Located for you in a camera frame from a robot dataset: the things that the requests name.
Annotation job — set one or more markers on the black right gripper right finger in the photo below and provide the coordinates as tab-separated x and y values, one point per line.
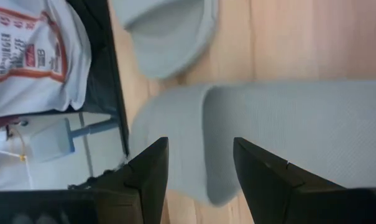
262	180

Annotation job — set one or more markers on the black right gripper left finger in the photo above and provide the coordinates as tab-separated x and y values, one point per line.
150	174

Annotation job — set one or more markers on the white foam slide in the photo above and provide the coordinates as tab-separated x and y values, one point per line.
268	124
169	46

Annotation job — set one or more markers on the pale blue power adapter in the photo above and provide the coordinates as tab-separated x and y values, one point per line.
51	140

